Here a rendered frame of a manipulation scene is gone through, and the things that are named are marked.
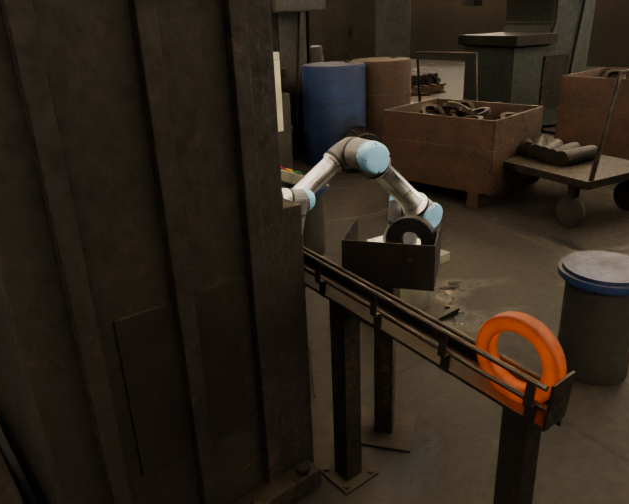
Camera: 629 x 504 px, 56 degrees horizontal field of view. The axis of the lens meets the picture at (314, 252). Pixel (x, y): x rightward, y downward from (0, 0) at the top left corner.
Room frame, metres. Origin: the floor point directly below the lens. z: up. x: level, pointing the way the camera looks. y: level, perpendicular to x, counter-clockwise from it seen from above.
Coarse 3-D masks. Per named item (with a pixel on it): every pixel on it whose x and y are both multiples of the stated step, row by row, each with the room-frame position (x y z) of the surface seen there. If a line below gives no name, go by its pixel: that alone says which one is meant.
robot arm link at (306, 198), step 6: (294, 192) 1.99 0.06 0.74; (300, 192) 2.01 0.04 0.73; (306, 192) 2.02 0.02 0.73; (312, 192) 2.05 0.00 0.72; (294, 198) 1.97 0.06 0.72; (300, 198) 1.99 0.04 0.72; (306, 198) 2.00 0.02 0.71; (312, 198) 2.02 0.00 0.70; (300, 204) 1.99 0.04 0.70; (306, 204) 2.00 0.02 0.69; (312, 204) 2.02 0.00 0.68; (306, 210) 2.01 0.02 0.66
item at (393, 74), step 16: (368, 64) 5.60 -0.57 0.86; (384, 64) 5.56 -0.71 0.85; (400, 64) 5.61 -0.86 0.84; (368, 80) 5.60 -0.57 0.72; (384, 80) 5.56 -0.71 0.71; (400, 80) 5.61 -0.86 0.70; (368, 96) 5.60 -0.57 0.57; (384, 96) 5.56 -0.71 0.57; (400, 96) 5.61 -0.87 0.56; (368, 112) 5.60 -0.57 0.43
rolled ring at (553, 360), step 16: (496, 320) 1.02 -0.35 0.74; (512, 320) 0.99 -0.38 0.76; (528, 320) 0.98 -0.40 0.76; (480, 336) 1.05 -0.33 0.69; (496, 336) 1.04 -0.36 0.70; (528, 336) 0.96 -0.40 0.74; (544, 336) 0.94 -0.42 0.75; (496, 352) 1.04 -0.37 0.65; (544, 352) 0.94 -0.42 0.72; (560, 352) 0.93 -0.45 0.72; (496, 368) 1.02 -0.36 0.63; (544, 368) 0.93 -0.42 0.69; (560, 368) 0.92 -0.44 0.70; (496, 384) 1.01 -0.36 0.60; (512, 384) 0.99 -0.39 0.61; (544, 400) 0.93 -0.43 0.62
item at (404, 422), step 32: (352, 224) 1.69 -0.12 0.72; (352, 256) 1.55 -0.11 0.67; (384, 256) 1.52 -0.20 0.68; (416, 256) 1.50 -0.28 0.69; (384, 288) 1.60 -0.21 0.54; (416, 288) 1.50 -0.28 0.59; (384, 352) 1.60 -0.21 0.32; (384, 384) 1.60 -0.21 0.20; (384, 416) 1.60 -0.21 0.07; (416, 416) 1.67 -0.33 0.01; (384, 448) 1.53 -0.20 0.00
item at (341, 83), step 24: (312, 72) 5.34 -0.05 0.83; (336, 72) 5.27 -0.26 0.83; (360, 72) 5.38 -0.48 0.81; (312, 96) 5.34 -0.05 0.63; (336, 96) 5.27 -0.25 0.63; (360, 96) 5.38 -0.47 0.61; (312, 120) 5.35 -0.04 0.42; (336, 120) 5.27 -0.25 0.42; (360, 120) 5.37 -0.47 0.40; (312, 144) 5.36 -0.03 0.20
